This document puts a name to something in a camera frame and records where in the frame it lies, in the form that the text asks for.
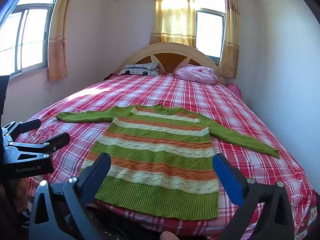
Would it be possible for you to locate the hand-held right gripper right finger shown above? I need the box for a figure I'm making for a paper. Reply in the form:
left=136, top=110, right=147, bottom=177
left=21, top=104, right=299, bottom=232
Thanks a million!
left=212, top=152, right=295, bottom=240

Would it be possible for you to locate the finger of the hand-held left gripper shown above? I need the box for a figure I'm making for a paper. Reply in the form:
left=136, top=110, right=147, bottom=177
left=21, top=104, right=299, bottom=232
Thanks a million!
left=2, top=119, right=42, bottom=143
left=5, top=132, right=71, bottom=159

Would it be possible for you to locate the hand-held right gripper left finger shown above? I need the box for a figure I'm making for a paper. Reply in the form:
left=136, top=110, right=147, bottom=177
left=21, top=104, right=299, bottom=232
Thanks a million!
left=29, top=152, right=112, bottom=240

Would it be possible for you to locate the green orange striped knit sweater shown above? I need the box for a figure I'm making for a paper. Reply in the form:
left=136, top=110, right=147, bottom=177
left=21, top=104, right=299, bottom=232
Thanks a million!
left=55, top=104, right=280, bottom=221

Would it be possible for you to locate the person's right hand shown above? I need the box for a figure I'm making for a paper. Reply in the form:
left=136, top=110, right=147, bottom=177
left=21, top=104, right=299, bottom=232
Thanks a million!
left=160, top=231, right=178, bottom=240

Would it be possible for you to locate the bed with red plaid sheet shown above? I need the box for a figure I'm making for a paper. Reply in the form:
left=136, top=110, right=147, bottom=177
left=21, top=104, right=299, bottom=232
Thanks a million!
left=15, top=72, right=318, bottom=235

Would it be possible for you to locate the sliding glass window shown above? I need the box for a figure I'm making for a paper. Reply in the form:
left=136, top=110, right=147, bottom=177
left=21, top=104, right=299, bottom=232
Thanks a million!
left=194, top=0, right=227, bottom=60
left=0, top=0, right=62, bottom=82

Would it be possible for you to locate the yellow patterned curtain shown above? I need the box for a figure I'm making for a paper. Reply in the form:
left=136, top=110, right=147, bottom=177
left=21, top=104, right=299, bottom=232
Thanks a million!
left=149, top=0, right=197, bottom=48
left=217, top=0, right=240, bottom=79
left=47, top=0, right=75, bottom=82

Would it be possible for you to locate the pink cloth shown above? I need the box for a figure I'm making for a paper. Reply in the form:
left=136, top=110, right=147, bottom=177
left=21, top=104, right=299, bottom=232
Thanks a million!
left=226, top=83, right=243, bottom=99

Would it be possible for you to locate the white black patterned pillow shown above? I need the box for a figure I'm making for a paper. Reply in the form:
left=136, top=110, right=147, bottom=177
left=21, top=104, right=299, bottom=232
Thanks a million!
left=118, top=62, right=161, bottom=77

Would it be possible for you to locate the pink pillow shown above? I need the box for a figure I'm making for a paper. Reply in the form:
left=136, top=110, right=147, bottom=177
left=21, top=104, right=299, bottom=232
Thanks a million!
left=175, top=64, right=218, bottom=85

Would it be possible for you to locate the cream wooden headboard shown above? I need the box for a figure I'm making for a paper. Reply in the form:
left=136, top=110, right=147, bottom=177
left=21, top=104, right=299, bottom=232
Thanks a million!
left=117, top=42, right=225, bottom=85

